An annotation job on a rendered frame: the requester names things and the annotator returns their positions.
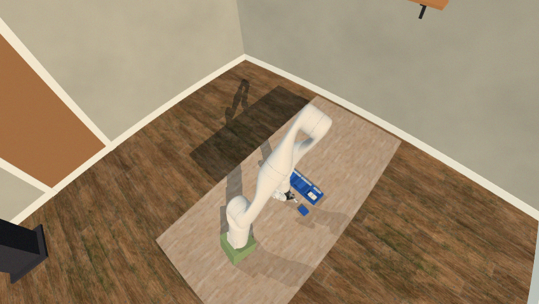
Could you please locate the blue rectangular block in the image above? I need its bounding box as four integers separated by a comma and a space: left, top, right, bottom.
298, 205, 309, 216

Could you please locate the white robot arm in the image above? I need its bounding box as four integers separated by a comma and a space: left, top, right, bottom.
226, 104, 332, 249

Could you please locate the blue three-compartment bin rack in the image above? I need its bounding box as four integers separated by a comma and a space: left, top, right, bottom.
290, 169, 324, 205

